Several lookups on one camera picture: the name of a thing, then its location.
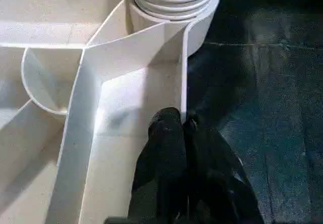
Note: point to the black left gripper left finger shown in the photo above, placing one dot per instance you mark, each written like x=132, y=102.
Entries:
x=161, y=158

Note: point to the white plastic table leg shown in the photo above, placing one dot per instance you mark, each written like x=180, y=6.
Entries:
x=171, y=2

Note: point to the white plastic table top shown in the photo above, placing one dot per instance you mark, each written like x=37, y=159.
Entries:
x=50, y=57

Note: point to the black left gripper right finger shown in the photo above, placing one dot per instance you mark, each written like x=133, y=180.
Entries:
x=214, y=183

